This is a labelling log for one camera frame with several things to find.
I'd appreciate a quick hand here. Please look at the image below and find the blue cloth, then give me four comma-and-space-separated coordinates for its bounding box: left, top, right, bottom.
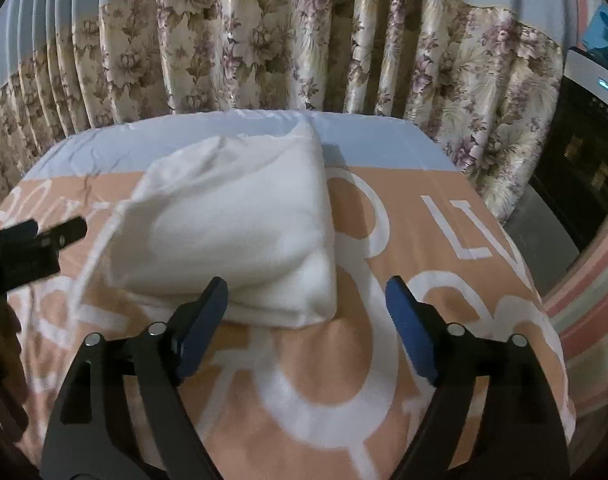
581, 7, 608, 55

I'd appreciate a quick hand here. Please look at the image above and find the blue and orange printed blanket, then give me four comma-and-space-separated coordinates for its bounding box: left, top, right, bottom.
0, 109, 579, 480

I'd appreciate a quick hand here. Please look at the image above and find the black and white appliance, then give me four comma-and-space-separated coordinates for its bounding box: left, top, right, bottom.
528, 46, 608, 255

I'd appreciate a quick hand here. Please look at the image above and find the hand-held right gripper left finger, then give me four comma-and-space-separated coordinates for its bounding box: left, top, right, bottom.
41, 276, 229, 480

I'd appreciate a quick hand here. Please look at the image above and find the pink striped cloth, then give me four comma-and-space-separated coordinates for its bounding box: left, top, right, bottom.
540, 0, 608, 416

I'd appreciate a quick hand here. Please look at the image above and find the white knit sweater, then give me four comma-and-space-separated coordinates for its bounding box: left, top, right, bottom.
76, 120, 338, 331

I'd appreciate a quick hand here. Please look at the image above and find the floral curtain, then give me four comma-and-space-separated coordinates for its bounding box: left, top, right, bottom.
0, 0, 565, 221

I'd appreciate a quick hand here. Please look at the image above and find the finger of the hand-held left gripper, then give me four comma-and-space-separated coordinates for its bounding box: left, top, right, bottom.
34, 216, 89, 250

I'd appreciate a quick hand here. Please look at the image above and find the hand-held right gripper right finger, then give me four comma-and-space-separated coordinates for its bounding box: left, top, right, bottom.
386, 275, 572, 480

